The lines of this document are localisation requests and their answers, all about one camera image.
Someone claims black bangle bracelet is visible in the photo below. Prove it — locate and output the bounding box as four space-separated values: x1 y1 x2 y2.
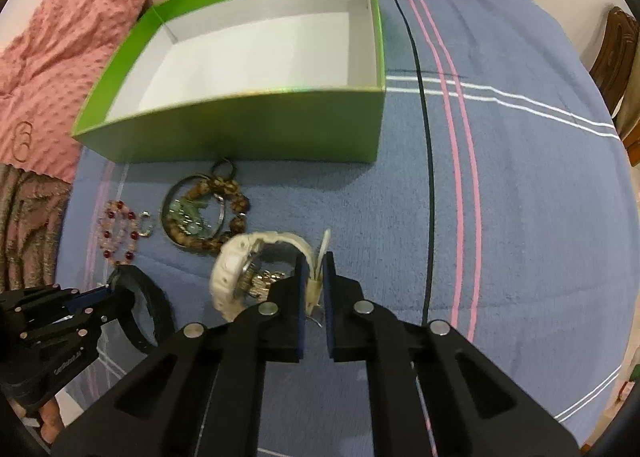
105 264 177 354

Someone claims red pink bead bracelet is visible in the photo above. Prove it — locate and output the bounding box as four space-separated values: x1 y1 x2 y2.
98 199 154 267

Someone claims gold chain jewelry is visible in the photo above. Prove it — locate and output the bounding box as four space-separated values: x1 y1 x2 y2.
239 269 288 301

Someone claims green jade pendant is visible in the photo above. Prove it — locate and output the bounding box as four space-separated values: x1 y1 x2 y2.
167 198 214 238

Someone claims white plastic wristwatch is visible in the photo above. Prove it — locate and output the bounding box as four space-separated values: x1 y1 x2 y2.
209 229 331 326

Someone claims brown wooden bead bracelet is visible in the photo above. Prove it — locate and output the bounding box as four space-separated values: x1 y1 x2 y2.
164 176 250 253

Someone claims silver metal bangle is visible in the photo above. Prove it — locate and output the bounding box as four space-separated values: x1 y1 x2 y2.
160 173 226 250

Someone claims person's left hand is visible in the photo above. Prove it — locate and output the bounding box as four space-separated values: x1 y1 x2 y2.
39 397 65 445

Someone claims brown patterned blanket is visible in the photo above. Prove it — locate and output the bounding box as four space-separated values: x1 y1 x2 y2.
0 164 72 292

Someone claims blue striped bedsheet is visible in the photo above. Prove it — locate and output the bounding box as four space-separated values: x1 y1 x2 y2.
56 0 639 456

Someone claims pink dotted blanket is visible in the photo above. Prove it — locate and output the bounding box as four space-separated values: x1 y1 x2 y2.
1 0 146 183

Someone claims green cardboard box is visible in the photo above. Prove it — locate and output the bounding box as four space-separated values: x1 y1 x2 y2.
72 0 385 163

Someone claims brown wooden chair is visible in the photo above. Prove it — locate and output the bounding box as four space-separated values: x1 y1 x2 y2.
590 6 640 166

